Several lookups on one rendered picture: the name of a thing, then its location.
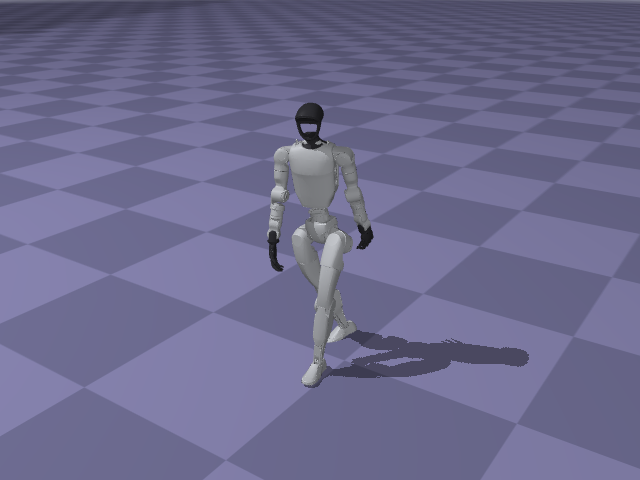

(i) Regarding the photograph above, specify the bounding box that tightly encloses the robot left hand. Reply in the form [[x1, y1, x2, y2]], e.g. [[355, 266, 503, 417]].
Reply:
[[357, 224, 374, 249]]

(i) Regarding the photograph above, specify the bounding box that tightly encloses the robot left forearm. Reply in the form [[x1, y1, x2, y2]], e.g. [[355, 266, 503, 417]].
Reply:
[[350, 187, 371, 231]]

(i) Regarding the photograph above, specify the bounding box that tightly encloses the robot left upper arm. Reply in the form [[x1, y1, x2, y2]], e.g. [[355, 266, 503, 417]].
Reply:
[[332, 146, 361, 203]]

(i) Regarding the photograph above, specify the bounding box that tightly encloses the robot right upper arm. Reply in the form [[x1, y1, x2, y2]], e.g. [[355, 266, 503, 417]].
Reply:
[[271, 145, 292, 203]]

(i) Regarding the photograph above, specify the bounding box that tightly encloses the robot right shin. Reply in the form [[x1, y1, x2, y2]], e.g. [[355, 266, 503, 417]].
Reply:
[[314, 287, 348, 329]]

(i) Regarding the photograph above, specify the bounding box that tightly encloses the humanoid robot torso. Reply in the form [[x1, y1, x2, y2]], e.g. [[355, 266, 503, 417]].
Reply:
[[289, 139, 339, 244]]

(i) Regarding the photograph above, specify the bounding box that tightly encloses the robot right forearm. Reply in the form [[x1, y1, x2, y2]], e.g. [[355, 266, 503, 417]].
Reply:
[[267, 189, 285, 239]]

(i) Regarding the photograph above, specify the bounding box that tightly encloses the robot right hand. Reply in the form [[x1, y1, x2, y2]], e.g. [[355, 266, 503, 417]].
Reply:
[[267, 231, 284, 272]]

